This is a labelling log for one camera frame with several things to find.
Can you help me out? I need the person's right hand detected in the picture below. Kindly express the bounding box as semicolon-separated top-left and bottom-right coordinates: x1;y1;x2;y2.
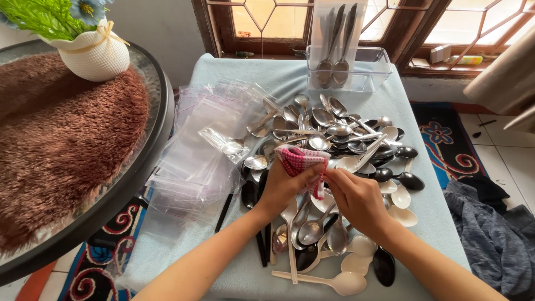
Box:
322;168;392;236

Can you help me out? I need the person's left hand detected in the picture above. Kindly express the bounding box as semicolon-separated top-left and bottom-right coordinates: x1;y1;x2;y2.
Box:
255;158;327;219

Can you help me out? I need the red checkered cloth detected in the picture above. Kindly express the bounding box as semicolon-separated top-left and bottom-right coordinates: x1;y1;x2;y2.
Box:
274;144;332;200

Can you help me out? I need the pile of black plastic spoons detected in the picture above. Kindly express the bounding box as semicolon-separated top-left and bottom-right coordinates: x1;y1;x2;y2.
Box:
214;127;425;288

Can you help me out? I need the bagged silver spoon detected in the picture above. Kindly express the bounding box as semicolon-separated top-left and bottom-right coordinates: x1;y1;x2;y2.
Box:
198;125;252;164

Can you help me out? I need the light blue tablecloth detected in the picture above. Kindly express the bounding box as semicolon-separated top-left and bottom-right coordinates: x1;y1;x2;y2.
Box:
117;53;472;301

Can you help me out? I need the pile of clear plastic bags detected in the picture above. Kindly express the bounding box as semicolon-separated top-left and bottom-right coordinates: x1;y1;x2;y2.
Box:
144;79;281;226

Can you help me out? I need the pile of silver metal spoons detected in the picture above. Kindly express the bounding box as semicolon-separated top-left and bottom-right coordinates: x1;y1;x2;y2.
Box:
242;93;404;256

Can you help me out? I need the patterned blue red rug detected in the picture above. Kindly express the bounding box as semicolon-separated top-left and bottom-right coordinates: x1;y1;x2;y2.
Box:
58;101;490;301

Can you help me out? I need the black cloth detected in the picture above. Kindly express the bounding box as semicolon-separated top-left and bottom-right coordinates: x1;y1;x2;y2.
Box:
458;173;511;215

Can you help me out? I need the clear plastic container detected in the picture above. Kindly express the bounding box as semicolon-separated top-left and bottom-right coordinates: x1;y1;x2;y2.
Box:
306;46;394;94

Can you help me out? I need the round glass table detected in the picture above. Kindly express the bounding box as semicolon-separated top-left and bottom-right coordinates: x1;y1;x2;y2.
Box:
0;39;176;288

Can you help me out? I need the grey clothing heap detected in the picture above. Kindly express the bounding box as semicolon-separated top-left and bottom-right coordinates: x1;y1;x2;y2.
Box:
442;179;535;301

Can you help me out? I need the bagged spoons standing upright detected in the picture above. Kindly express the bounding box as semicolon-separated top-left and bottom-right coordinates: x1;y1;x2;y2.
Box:
310;0;369;89

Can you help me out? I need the small white box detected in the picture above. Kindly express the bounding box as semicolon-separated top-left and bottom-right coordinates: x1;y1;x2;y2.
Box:
430;43;452;64

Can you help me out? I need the yellow green tube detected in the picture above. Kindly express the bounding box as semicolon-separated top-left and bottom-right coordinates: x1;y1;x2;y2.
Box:
444;55;484;66

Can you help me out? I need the beige curtain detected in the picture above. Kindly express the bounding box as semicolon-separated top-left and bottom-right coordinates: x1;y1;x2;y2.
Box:
463;24;535;135

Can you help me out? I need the brown furry mat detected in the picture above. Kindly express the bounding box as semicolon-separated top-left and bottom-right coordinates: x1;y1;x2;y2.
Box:
0;52;150;256

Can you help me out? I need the white knitted-look vase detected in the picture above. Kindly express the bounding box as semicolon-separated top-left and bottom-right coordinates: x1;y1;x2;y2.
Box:
39;19;131;83

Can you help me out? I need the orange mat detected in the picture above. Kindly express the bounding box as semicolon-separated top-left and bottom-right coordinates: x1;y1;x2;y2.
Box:
14;260;58;301

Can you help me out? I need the artificial green plant with flowers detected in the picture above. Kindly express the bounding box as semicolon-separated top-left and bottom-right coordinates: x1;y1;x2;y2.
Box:
0;0;114;42

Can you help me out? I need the brown wooden window frame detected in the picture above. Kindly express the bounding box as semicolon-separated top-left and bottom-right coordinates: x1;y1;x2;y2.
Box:
191;0;535;79

